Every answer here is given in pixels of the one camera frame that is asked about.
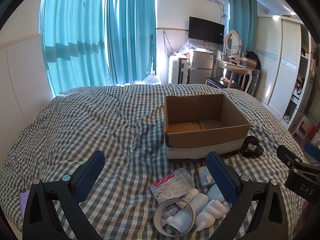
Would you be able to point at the black stool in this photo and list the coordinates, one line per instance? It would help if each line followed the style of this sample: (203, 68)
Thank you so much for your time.
(213, 81)

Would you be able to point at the smartphone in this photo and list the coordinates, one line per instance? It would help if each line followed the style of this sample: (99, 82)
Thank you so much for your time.
(23, 202)

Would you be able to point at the white suitcase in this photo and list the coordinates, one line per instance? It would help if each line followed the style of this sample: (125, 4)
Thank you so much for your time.
(177, 71)

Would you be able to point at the white dressing table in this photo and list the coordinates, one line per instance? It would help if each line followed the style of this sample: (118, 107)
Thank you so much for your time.
(235, 67)

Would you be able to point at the oval white mirror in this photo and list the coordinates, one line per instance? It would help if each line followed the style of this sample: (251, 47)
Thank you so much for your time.
(232, 41)

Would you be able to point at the white wardrobe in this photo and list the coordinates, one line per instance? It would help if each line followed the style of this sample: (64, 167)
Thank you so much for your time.
(280, 62)

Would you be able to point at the black television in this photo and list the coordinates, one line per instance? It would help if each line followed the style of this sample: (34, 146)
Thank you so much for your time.
(205, 30)

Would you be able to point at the light blue soap-shaped object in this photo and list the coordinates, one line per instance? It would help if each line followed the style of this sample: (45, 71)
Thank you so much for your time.
(214, 194)

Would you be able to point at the clear cotton swab jar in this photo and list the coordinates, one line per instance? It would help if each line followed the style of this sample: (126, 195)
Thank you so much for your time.
(175, 185)

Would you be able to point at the checkered blanket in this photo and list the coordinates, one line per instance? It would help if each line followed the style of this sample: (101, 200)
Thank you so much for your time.
(100, 125)

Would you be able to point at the pink plastic stool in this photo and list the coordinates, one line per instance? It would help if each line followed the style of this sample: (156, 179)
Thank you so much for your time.
(301, 127)

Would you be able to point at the wide teal curtain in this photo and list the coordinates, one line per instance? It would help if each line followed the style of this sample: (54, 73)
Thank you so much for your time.
(72, 30)

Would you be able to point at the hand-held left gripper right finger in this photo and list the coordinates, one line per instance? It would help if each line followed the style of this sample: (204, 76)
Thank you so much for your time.
(222, 180)

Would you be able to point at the black mesh cup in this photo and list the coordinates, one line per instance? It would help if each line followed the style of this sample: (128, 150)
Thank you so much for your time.
(251, 150)

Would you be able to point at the clear plastic bag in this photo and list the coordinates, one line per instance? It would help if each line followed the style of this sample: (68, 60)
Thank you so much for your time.
(153, 78)

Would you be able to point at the blue tissue pack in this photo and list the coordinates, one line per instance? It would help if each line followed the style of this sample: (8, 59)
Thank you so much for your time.
(205, 177)

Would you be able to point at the white bottle purple label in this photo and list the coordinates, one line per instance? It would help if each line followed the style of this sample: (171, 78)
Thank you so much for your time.
(192, 194)

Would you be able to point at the white plastic bottle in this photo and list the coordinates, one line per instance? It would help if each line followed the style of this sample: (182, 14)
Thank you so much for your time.
(201, 200)

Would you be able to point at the black bag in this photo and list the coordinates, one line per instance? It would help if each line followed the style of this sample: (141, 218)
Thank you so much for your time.
(253, 58)

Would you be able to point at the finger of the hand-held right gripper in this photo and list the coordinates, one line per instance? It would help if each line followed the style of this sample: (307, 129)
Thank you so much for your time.
(287, 155)

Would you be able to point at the brown cardboard box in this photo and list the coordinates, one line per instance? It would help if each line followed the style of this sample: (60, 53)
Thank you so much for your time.
(200, 145)

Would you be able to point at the silver fridge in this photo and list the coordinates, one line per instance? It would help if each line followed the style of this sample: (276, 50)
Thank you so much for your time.
(200, 65)

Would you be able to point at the narrow teal curtain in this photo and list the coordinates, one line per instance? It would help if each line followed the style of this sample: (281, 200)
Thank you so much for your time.
(240, 17)

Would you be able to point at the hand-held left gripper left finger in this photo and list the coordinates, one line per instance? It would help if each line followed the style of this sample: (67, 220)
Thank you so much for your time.
(90, 177)

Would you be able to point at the grey tape roll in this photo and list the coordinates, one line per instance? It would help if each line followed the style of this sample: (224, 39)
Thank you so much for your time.
(160, 217)

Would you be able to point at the white squeeze bottle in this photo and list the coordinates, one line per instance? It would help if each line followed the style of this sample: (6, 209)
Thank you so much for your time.
(211, 212)

